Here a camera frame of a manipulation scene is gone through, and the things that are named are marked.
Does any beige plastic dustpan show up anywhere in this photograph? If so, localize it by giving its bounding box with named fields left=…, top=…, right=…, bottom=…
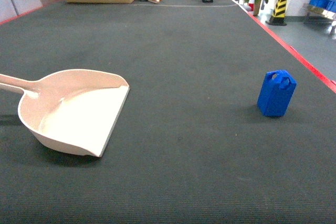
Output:
left=1, top=69, right=130, bottom=157

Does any blue plastic part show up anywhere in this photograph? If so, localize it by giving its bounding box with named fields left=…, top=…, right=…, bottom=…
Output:
left=257, top=70, right=297, bottom=117

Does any metal shelf rack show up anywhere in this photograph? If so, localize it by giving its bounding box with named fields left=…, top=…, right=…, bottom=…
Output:
left=303, top=0, right=335, bottom=36

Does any red white traffic cone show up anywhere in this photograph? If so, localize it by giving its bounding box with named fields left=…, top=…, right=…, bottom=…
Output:
left=248, top=0, right=255, bottom=11

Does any yellow black striped bollard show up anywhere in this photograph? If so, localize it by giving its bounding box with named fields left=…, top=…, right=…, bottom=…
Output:
left=266, top=0, right=287, bottom=26

